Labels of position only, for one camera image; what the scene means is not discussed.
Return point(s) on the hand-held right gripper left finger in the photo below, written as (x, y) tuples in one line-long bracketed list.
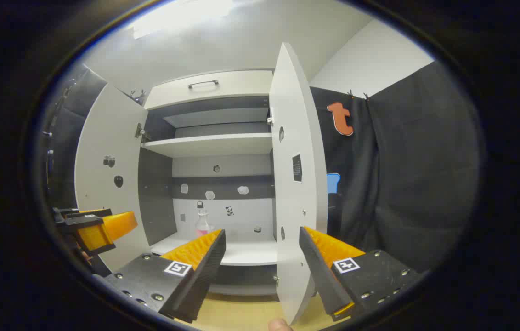
[(205, 271)]

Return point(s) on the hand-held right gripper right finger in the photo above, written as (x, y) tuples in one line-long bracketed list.
[(319, 271)]

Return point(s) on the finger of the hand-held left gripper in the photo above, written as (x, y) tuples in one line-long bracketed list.
[(104, 232), (71, 216)]

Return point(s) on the clear pink bottle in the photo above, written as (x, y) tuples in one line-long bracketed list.
[(201, 227)]

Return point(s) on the white cabinet door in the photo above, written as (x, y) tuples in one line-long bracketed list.
[(294, 92), (104, 128)]

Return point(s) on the white and grey cabinet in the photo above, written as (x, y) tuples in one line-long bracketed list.
[(156, 197)]

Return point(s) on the metal door hinge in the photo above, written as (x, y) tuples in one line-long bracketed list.
[(269, 115), (141, 132)]

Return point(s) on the white cabinet shelf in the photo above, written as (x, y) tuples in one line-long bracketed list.
[(209, 145)]

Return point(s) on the white cabinet drawer front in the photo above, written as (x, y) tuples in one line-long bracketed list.
[(241, 82)]

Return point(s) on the black backdrop cloth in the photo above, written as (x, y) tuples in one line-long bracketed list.
[(402, 184)]

